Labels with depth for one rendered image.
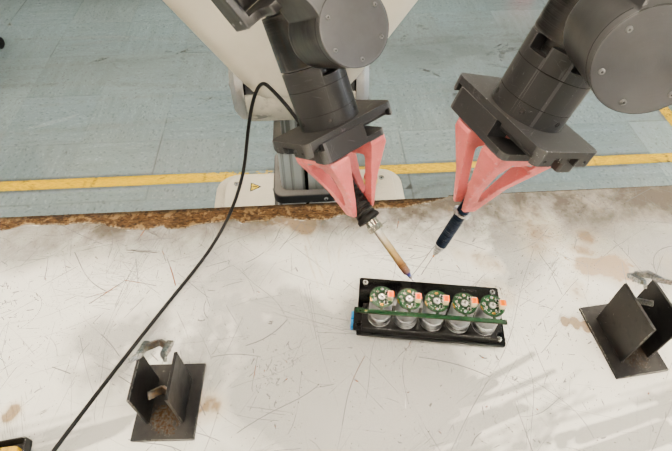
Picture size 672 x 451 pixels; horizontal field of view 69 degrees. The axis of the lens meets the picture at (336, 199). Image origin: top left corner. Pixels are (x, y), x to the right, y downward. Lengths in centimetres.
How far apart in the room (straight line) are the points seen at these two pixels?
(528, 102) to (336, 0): 15
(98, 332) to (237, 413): 19
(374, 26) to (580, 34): 14
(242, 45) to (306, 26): 34
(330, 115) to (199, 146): 152
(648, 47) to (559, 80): 9
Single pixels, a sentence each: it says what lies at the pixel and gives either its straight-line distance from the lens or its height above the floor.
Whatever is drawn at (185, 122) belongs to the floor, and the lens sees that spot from 206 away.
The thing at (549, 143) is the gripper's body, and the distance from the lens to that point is 37.
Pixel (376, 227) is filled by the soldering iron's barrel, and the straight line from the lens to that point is 49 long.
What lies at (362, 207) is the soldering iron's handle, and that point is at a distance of 49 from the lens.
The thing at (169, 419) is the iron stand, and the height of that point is 75.
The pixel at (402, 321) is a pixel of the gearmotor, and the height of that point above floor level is 78.
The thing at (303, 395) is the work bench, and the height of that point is 75.
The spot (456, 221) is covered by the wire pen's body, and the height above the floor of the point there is 91.
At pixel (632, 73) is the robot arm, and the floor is 111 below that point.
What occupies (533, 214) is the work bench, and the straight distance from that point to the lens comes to 71.
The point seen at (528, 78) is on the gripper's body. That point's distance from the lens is 37.
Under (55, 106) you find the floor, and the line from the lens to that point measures 236.
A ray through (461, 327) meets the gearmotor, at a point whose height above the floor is 78.
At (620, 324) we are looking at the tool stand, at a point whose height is 79.
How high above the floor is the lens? 126
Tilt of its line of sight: 48 degrees down
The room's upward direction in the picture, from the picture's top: straight up
